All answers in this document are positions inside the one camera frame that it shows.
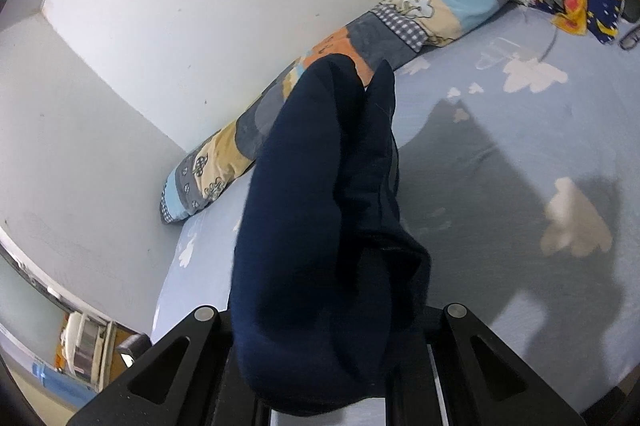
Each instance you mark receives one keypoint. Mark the navy blue garment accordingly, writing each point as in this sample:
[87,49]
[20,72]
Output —
[325,231]

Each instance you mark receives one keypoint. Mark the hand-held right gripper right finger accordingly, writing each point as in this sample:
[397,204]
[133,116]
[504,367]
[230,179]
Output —
[480,381]

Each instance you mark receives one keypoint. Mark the black block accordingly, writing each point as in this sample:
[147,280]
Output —
[131,346]

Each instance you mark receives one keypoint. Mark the purple-framed glasses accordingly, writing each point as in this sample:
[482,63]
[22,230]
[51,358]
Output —
[629,40]

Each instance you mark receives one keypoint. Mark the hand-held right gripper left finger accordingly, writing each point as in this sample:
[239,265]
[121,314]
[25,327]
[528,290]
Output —
[165,371]

